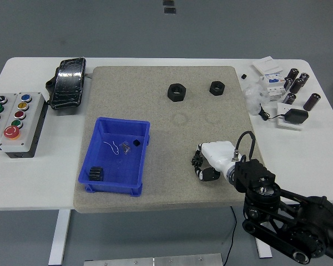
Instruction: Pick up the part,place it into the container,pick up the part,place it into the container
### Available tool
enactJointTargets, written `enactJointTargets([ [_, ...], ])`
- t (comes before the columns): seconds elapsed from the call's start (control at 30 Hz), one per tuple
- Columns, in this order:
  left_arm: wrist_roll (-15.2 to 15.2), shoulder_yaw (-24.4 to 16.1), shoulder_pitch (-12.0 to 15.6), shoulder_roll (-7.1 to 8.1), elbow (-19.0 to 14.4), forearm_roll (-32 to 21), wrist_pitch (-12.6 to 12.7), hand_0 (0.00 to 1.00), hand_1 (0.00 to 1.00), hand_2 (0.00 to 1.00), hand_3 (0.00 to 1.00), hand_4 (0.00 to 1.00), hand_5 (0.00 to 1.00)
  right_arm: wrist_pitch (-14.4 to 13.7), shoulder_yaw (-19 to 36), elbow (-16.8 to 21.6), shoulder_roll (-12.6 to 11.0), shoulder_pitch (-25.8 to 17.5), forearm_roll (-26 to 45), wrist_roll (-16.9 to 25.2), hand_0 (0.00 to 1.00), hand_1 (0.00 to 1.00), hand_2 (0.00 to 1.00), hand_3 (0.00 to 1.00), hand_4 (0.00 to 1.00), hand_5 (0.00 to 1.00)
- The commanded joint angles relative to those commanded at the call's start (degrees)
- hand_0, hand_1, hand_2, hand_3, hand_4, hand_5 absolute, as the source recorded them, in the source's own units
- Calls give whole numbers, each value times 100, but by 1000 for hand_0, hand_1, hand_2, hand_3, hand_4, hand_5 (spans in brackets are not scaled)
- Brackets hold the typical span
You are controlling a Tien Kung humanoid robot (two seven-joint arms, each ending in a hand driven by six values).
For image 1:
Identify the dark cylindrical capacitor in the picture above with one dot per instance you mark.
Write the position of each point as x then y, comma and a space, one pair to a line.
297, 85
290, 98
304, 76
312, 101
288, 83
293, 73

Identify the black wrapped device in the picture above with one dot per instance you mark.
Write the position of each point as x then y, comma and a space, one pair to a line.
68, 83

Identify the small black cube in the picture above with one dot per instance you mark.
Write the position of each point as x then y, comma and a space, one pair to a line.
244, 76
136, 142

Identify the white square plate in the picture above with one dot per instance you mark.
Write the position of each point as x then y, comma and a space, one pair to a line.
283, 108

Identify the grey box with emergency stop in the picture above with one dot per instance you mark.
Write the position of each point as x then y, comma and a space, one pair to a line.
19, 124

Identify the small black hex nut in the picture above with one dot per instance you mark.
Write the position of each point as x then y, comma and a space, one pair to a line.
217, 87

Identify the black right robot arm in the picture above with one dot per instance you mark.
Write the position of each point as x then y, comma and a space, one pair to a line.
255, 171

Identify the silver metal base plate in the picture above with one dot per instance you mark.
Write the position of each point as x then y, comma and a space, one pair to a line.
152, 260

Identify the black power adapter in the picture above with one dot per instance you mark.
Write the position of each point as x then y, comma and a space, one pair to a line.
297, 115

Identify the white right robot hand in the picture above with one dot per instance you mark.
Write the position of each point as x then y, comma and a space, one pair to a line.
217, 153

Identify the white circuit breaker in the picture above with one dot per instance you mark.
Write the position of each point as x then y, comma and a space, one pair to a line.
274, 87

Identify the clear bag of screws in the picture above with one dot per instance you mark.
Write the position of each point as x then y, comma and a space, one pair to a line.
125, 147

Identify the crumpled clear plastic bag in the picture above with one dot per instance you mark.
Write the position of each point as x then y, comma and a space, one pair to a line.
254, 98

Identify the black floor socket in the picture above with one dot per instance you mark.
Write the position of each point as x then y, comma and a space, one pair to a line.
170, 10
169, 2

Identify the large black hex nut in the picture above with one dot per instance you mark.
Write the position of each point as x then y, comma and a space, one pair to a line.
176, 92

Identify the flat white box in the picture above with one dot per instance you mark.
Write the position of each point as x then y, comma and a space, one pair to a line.
267, 65

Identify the blue plastic box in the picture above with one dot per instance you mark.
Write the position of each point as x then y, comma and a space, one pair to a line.
119, 166

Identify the grey-brown mat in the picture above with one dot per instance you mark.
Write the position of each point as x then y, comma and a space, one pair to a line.
166, 177

